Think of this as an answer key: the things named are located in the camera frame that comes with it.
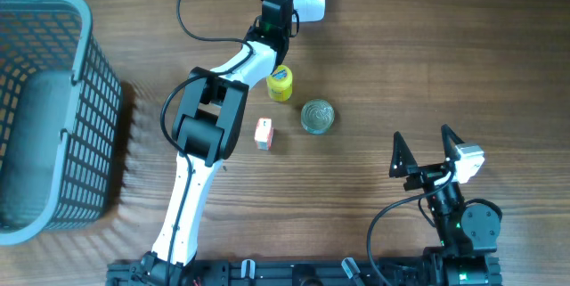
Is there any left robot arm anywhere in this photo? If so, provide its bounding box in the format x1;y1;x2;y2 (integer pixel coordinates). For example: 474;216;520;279
106;0;300;285

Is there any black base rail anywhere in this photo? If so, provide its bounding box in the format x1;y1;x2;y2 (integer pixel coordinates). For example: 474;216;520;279
105;257;503;286

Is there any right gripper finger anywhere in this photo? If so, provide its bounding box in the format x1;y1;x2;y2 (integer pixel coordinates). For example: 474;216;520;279
441;124;463;159
389;132;419;177

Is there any red white small carton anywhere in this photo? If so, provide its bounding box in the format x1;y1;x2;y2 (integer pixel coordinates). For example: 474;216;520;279
254;118;273;151

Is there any grey plastic mesh basket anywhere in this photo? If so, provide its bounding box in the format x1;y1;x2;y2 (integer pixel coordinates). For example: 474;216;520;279
1;0;123;246

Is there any yellow cylindrical bottle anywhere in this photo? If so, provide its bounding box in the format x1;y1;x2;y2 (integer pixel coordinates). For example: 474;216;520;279
265;65;293;102

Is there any silver tin can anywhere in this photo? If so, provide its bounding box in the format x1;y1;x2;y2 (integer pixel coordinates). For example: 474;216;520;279
301;99;335;135

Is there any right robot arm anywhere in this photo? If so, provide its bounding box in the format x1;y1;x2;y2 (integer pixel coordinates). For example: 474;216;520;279
380;125;502;285

